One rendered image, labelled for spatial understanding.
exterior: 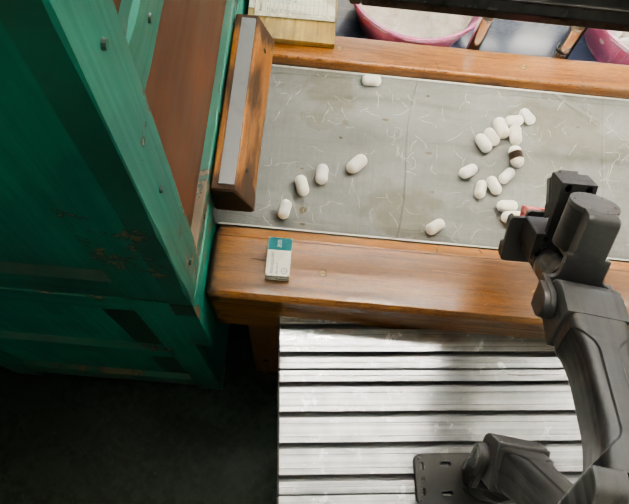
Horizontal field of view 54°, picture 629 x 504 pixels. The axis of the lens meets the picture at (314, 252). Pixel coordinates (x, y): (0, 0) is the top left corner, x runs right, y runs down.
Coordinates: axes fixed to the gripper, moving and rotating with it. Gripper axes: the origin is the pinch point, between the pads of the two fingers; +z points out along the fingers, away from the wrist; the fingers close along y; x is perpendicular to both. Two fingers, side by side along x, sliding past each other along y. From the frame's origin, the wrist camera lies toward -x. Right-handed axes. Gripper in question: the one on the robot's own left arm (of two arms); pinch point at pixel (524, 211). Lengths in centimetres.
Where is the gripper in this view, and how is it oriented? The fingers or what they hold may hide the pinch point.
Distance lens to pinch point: 95.7
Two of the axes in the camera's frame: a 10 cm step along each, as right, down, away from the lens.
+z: 0.2, -5.0, 8.7
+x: -0.9, 8.6, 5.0
